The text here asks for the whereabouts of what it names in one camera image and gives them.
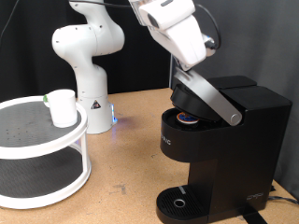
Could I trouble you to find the silver handle brewer lid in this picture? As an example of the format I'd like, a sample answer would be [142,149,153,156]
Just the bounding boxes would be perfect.
[169,68,243,127]

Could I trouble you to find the wrist camera blue mount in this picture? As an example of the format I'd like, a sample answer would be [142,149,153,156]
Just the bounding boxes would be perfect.
[202,32,218,58]

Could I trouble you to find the black Keurig coffee machine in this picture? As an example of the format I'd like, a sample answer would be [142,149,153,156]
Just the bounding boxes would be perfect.
[155,75,293,224]

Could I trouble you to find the black tape strip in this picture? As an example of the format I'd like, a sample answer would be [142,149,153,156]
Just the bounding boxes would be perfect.
[237,205,269,224]

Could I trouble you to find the white mug green taped handle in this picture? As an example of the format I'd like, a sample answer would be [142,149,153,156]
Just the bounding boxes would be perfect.
[42,89,78,129]

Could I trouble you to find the black slotted drip tray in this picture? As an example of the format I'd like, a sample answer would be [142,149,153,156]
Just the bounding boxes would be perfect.
[155,185,216,224]

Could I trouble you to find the grey backdrop curtain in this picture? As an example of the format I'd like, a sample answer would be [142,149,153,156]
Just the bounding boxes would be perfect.
[169,0,299,200]

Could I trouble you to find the black power cable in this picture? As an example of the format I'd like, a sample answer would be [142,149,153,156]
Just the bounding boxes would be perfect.
[266,195,299,206]

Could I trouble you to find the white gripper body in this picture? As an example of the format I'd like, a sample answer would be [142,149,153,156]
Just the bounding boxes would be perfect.
[149,13,207,72]

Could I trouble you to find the white two-tier turntable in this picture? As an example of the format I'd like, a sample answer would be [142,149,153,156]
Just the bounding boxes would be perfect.
[0,95,93,210]

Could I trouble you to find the white coffee pod orange lid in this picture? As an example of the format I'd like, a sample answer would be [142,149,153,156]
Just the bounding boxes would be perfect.
[176,111,200,125]

